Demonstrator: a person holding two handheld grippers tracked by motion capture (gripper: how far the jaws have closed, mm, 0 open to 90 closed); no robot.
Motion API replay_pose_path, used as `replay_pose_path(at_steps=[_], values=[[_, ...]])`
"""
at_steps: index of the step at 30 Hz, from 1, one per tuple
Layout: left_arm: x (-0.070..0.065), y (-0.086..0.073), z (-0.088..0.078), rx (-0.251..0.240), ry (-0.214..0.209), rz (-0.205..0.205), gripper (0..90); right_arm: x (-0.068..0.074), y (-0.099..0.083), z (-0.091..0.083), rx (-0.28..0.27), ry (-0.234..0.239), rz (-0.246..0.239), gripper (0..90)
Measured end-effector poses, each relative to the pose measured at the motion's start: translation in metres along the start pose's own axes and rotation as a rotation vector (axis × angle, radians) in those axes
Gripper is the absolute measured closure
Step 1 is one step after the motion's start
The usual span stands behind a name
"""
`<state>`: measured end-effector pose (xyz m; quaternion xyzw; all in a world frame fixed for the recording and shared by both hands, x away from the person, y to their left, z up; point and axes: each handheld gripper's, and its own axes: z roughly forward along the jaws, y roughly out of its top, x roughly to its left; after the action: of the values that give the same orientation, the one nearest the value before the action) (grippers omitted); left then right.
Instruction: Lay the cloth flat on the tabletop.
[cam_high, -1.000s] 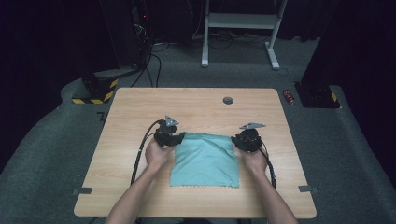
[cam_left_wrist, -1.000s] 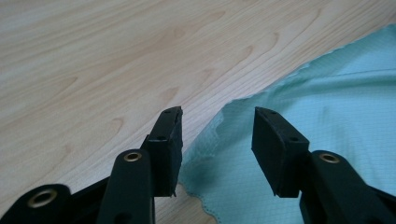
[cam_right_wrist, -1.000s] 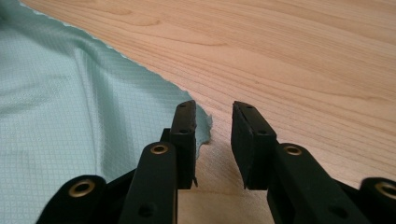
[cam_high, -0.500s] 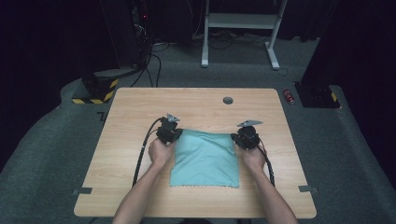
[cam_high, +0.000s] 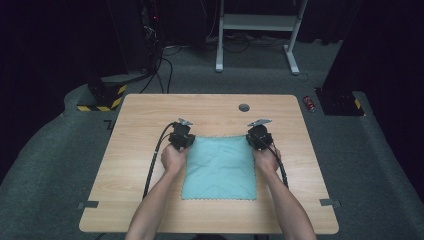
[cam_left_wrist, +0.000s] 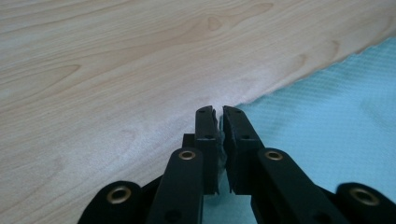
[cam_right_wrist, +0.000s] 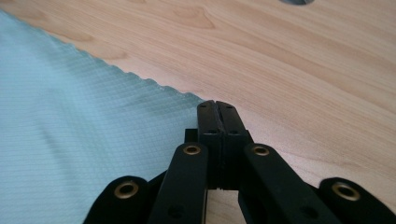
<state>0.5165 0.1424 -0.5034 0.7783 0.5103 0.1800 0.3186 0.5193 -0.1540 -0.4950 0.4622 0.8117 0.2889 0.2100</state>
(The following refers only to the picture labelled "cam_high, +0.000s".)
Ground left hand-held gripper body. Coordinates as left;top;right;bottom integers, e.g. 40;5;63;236
167;117;196;150

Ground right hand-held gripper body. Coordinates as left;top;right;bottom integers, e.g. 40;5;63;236
246;118;274;152

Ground black floor cables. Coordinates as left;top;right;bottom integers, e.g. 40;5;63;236
139;43;183;95

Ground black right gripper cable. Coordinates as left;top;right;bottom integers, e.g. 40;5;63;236
253;132;290;190

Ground teal cleaning cloth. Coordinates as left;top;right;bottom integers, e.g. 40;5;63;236
180;134;258;202

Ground black yellow striped base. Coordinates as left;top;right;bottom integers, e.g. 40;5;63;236
76;75;129;113

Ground person's right hand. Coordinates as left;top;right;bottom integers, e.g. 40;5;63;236
251;143;282;178

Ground person's left hand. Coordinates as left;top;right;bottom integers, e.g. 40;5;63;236
160;143;190;177

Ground white metal stand frame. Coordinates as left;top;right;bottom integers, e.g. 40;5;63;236
215;0;309;76

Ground black equipment rack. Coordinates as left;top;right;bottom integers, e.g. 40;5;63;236
138;0;165;73

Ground black base with yellow mark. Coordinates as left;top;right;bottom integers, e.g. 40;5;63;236
314;87;366;117

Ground red can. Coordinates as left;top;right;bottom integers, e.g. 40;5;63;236
302;95;316;114

